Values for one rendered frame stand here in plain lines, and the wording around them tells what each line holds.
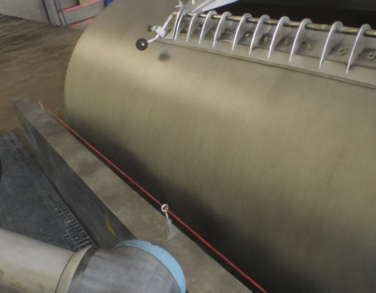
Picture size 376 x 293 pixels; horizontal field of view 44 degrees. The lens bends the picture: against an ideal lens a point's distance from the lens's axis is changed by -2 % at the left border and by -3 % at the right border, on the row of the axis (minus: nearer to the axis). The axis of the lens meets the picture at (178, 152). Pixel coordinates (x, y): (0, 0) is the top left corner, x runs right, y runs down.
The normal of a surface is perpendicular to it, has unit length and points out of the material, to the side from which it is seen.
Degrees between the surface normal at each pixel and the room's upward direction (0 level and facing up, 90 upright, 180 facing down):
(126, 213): 1
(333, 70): 34
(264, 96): 43
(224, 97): 48
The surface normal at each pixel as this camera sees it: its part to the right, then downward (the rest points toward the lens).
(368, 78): -0.66, -0.51
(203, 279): -0.22, -0.88
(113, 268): 0.15, -0.80
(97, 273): 0.10, -0.66
